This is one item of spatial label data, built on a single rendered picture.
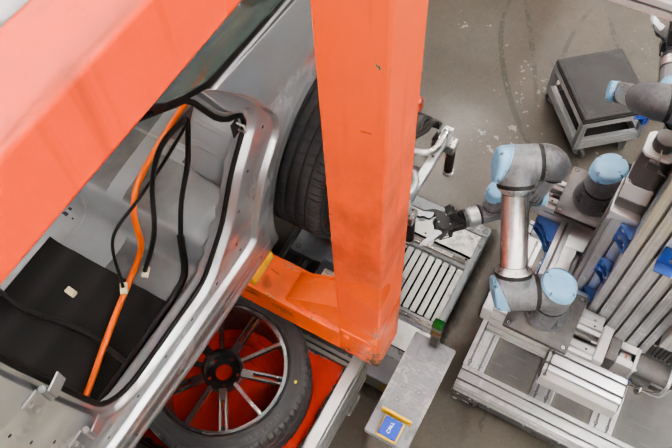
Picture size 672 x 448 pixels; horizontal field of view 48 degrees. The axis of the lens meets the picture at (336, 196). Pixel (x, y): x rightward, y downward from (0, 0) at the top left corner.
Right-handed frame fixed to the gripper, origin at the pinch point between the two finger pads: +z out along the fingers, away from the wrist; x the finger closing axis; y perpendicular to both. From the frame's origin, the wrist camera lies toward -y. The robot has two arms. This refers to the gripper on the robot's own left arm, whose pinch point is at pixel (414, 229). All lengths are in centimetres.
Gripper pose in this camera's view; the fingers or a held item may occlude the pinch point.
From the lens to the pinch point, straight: 272.1
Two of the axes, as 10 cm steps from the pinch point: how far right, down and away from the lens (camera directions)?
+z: -9.6, 2.5, -1.1
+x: -2.7, -8.2, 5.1
